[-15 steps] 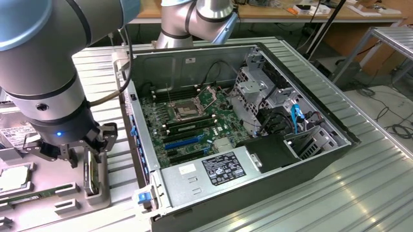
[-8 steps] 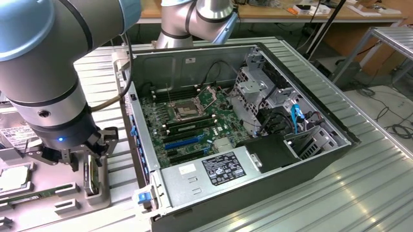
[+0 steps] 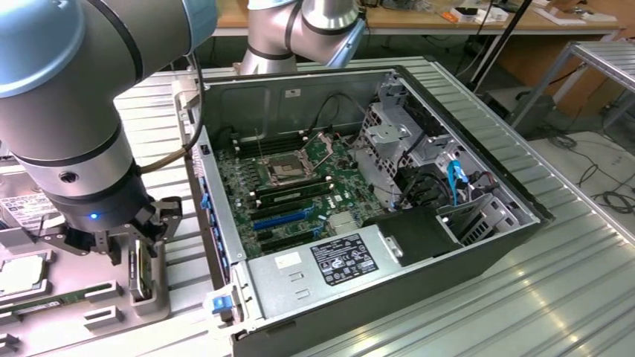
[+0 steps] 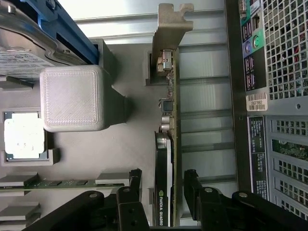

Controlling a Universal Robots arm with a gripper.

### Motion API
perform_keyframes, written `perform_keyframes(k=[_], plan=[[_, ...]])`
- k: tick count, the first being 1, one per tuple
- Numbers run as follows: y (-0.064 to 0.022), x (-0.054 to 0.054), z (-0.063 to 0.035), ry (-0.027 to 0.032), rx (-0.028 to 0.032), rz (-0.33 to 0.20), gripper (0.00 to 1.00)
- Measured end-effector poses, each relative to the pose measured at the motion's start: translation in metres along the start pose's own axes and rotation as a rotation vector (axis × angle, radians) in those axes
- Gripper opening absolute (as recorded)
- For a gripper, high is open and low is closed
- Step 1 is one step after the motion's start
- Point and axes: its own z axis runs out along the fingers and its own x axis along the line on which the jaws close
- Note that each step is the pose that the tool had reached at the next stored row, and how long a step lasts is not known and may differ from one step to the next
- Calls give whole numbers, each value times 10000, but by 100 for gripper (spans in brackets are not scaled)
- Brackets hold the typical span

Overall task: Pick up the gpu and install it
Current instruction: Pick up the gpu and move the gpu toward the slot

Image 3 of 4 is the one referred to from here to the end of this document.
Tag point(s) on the black box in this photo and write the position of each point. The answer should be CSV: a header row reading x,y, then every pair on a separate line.
x,y
526,106

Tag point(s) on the thin locking lever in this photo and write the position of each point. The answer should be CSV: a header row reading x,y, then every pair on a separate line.
x,y
261,148

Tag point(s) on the orange white small box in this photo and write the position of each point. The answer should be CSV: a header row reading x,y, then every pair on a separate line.
x,y
466,15

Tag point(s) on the brown cardboard carton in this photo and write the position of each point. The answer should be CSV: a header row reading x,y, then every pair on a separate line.
x,y
526,63

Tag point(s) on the black expansion slot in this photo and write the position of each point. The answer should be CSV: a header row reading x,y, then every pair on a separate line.
x,y
285,237
287,247
275,213

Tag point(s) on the silver disk bay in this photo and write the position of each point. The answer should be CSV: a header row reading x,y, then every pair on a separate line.
x,y
491,219

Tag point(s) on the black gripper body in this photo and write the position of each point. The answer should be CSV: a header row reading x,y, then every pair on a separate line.
x,y
99,208

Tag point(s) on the green RAM stick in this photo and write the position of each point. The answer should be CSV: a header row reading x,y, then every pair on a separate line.
x,y
50,302

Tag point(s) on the green motherboard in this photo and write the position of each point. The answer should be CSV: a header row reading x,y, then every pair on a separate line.
x,y
347,186

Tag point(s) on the wooden workbench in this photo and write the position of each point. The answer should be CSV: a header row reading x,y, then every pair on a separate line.
x,y
422,20

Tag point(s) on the metal socket cover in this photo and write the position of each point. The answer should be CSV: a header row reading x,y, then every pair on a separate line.
x,y
321,148

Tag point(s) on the black RAM slot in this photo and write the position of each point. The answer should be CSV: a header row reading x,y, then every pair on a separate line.
x,y
273,148
290,186

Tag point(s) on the silver drive cage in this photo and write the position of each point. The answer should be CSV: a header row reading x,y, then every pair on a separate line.
x,y
382,148

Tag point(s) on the aluminium frame table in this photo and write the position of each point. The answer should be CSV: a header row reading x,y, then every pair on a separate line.
x,y
596,52

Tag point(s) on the silver power supply unit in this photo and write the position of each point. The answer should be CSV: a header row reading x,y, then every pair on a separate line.
x,y
278,282

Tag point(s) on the blue case latch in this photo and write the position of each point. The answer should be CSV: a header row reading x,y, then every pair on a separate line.
x,y
221,305

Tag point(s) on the white flat box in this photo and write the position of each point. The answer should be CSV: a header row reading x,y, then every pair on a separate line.
x,y
561,16

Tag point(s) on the open black PC case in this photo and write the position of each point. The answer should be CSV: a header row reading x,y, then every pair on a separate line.
x,y
446,290

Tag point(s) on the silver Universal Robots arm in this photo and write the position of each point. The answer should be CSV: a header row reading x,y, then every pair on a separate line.
x,y
59,93

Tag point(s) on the CPU socket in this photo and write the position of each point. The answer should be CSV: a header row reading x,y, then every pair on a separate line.
x,y
285,169

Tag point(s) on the blue expansion slot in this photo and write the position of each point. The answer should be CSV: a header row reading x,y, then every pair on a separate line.
x,y
278,221

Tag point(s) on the Nvidia Quadro graphics card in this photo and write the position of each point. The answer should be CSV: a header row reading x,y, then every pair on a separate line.
x,y
142,275

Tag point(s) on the silver CPU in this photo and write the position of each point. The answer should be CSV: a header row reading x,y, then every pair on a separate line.
x,y
21,273

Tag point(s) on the black slanted pole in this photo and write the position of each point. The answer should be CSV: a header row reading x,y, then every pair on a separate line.
x,y
506,33

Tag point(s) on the hard disk with blue bracket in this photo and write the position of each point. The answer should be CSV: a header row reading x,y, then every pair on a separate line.
x,y
21,212

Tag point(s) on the silver chipset heat sink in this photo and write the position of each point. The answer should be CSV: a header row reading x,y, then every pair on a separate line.
x,y
342,222

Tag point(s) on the blue card retainer clip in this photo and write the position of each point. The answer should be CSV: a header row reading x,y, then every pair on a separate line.
x,y
203,193
225,256
211,218
218,235

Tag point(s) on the grey parts rack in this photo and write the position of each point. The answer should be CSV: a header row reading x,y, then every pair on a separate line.
x,y
75,316

